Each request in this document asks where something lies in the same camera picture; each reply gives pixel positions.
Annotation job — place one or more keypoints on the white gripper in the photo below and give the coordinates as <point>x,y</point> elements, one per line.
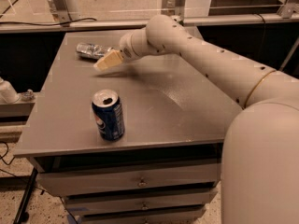
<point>130,48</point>

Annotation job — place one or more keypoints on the silver redbull can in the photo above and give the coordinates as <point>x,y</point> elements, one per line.
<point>91,51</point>

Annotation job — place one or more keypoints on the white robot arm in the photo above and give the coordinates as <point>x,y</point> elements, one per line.
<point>260,156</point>

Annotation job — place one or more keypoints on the blue pepsi can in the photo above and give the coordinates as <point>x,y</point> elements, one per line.
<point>107,109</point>

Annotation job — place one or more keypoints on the grey drawer cabinet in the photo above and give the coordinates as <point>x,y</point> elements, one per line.
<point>171,113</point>

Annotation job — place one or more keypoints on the top grey drawer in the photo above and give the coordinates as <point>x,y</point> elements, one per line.
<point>130,177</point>

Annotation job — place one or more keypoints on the grey drawer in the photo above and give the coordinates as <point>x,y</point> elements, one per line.
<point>130,177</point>
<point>139,202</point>
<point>148,217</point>

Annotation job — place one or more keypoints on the middle grey drawer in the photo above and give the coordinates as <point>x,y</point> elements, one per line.
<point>139,202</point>

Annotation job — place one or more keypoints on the bottom grey drawer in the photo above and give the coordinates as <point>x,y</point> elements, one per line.
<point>148,217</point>

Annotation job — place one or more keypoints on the black stand leg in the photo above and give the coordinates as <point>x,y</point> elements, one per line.
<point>30,184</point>

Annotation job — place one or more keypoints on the grey metal rail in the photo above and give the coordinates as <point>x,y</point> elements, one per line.
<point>10,27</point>

